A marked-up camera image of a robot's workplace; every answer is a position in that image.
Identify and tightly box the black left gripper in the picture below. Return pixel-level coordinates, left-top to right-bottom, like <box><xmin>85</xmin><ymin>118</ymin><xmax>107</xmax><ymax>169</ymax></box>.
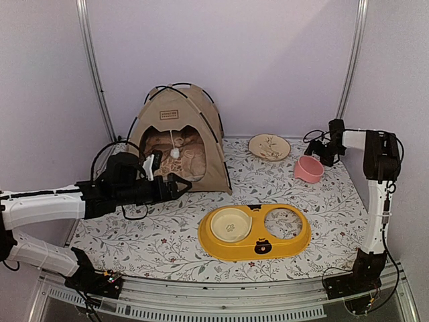
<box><xmin>115</xmin><ymin>172</ymin><xmax>193</xmax><ymax>207</ymax></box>

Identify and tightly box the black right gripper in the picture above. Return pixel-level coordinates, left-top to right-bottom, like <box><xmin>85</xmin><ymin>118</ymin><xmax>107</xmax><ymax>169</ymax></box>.
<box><xmin>303</xmin><ymin>140</ymin><xmax>343</xmax><ymax>167</ymax></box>

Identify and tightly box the pink plastic bowl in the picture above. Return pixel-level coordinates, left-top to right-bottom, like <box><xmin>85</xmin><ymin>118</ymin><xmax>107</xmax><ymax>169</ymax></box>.
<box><xmin>294</xmin><ymin>155</ymin><xmax>324</xmax><ymax>184</ymax></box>

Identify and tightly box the white fluffy cushion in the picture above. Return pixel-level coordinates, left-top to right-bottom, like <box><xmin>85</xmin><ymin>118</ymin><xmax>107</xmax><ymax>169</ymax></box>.
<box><xmin>141</xmin><ymin>126</ymin><xmax>206</xmax><ymax>182</ymax></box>

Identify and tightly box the cream ceramic pet bowl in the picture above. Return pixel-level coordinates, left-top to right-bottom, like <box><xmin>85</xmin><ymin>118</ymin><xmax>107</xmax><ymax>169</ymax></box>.
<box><xmin>210</xmin><ymin>207</ymin><xmax>252</xmax><ymax>243</ymax></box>

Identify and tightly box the beige fabric pet tent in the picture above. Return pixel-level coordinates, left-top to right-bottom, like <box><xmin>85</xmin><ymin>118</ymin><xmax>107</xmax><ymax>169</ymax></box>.
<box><xmin>126</xmin><ymin>83</ymin><xmax>233</xmax><ymax>196</ymax></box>

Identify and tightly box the black tent pole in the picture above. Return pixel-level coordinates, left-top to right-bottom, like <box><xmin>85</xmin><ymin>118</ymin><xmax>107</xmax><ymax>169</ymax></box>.
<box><xmin>143</xmin><ymin>83</ymin><xmax>225</xmax><ymax>138</ymax></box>
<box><xmin>126</xmin><ymin>85</ymin><xmax>232</xmax><ymax>194</ymax></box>

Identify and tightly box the yellow double bowl holder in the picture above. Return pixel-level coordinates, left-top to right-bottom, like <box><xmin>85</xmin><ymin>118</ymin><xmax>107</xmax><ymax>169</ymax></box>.
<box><xmin>198</xmin><ymin>204</ymin><xmax>311</xmax><ymax>262</ymax></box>

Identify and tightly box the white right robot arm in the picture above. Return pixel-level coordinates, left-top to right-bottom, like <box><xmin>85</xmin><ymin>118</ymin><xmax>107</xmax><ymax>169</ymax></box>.
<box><xmin>303</xmin><ymin>119</ymin><xmax>404</xmax><ymax>292</ymax></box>

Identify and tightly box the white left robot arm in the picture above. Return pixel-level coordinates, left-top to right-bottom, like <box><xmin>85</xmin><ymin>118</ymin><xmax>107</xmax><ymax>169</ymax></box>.
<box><xmin>1</xmin><ymin>151</ymin><xmax>192</xmax><ymax>291</ymax></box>

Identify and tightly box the white pompom toy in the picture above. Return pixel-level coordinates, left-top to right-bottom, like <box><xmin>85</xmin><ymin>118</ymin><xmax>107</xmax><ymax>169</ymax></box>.
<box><xmin>170</xmin><ymin>130</ymin><xmax>180</xmax><ymax>159</ymax></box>

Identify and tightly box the floral patterned table mat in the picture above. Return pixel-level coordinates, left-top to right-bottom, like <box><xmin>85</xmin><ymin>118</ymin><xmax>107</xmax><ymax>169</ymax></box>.
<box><xmin>71</xmin><ymin>138</ymin><xmax>368</xmax><ymax>282</ymax></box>

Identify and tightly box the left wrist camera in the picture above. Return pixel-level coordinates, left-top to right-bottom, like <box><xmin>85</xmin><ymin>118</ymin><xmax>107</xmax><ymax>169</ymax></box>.
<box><xmin>142</xmin><ymin>150</ymin><xmax>163</xmax><ymax>181</ymax></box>

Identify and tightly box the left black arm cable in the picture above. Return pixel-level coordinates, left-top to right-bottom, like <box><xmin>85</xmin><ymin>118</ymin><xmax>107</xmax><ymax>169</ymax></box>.
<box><xmin>89</xmin><ymin>140</ymin><xmax>151</xmax><ymax>221</ymax></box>

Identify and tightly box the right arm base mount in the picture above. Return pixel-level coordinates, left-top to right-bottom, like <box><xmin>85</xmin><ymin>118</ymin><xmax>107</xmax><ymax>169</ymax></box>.
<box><xmin>322</xmin><ymin>250</ymin><xmax>387</xmax><ymax>299</ymax></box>

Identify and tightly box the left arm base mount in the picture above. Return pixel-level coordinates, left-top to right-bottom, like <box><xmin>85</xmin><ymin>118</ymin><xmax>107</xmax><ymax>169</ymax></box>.
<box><xmin>64</xmin><ymin>247</ymin><xmax>123</xmax><ymax>299</ymax></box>

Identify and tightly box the right aluminium frame post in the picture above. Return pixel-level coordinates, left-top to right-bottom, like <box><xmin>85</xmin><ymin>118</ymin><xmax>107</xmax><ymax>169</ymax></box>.
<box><xmin>334</xmin><ymin>0</ymin><xmax>369</xmax><ymax>119</ymax></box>

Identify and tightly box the aluminium frame post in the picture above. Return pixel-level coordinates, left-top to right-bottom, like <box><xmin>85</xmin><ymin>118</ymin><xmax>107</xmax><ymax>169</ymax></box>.
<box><xmin>76</xmin><ymin>0</ymin><xmax>117</xmax><ymax>141</ymax></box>
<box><xmin>334</xmin><ymin>0</ymin><xmax>369</xmax><ymax>119</ymax></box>

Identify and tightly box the aluminium front rail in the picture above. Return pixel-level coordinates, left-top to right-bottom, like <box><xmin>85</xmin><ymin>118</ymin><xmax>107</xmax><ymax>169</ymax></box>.
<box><xmin>29</xmin><ymin>264</ymin><xmax>420</xmax><ymax>321</ymax></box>

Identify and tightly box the left aluminium frame post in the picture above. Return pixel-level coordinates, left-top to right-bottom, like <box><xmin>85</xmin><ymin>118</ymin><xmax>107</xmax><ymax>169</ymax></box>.
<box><xmin>76</xmin><ymin>0</ymin><xmax>117</xmax><ymax>141</ymax></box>

